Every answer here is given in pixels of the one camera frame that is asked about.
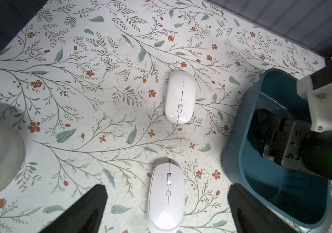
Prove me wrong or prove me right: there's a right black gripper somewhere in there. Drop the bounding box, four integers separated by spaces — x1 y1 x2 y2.
266 116 332 187

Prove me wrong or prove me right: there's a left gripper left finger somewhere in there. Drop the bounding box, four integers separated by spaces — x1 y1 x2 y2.
41 184 108 233

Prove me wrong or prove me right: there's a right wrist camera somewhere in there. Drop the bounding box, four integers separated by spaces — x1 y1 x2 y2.
296 65 332 133

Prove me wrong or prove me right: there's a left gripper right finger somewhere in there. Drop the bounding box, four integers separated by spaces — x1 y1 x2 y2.
228 183 296 233

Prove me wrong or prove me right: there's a teal plastic storage box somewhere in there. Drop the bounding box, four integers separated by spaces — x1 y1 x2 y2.
222 69 332 228

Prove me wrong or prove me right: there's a silver grey mouse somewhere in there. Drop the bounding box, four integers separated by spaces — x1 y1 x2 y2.
295 201 332 233

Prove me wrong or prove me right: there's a white logo mouse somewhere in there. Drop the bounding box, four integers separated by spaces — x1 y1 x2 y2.
146 162 185 233

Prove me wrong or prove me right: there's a white slim mouse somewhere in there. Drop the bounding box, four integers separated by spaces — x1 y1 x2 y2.
165 71 196 124

